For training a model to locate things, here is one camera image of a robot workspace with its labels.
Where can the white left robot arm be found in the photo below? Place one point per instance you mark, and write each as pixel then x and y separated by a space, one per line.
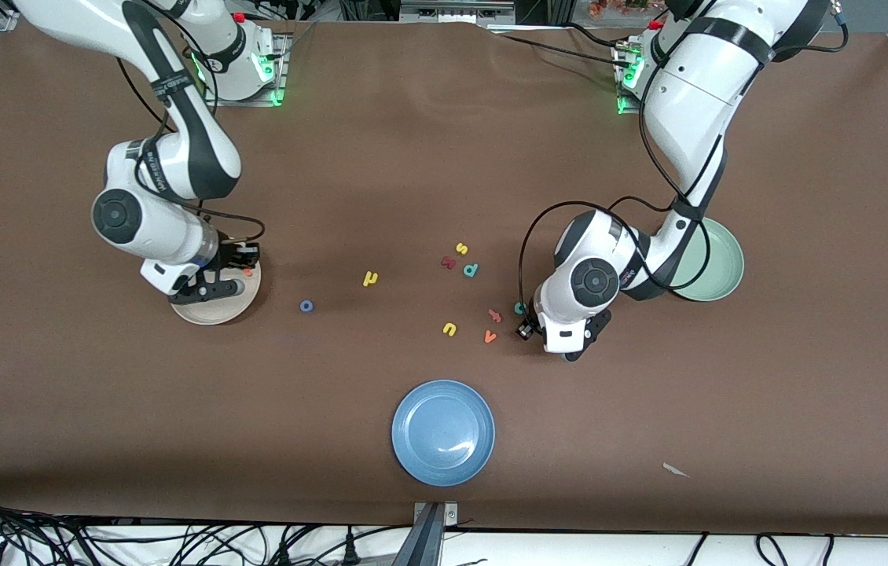
pixel 688 94

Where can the yellow letter h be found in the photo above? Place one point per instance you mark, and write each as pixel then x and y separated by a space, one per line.
pixel 369 277

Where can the colourful floral object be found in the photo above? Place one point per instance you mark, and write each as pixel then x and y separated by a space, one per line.
pixel 617 6

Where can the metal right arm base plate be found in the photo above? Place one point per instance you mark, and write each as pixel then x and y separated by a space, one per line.
pixel 279 86

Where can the teal letter p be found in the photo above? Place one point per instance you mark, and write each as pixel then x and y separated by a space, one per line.
pixel 476 269

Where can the white paper scrap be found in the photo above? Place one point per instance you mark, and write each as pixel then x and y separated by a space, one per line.
pixel 673 469

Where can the brown paper table cover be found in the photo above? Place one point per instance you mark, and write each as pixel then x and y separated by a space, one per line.
pixel 381 173

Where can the metal camera stand post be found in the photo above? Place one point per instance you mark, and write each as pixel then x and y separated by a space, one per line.
pixel 432 515

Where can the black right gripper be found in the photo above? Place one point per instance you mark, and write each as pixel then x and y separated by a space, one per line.
pixel 238 255

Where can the blue plate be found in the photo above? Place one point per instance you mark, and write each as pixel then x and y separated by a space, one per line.
pixel 444 432

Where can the beige brown plate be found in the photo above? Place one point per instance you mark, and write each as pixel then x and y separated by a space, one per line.
pixel 216 313

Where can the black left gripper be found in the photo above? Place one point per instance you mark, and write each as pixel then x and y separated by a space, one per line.
pixel 526 330

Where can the grey metal box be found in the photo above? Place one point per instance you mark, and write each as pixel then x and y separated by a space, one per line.
pixel 456 9

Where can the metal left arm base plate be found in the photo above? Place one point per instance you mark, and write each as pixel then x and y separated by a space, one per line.
pixel 623 102

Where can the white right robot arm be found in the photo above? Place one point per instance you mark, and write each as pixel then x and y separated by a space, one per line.
pixel 177 157

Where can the green plate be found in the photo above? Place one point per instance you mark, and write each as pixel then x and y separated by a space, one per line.
pixel 719 263

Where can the black power plug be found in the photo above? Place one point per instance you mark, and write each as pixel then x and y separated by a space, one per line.
pixel 350 550
pixel 284 556

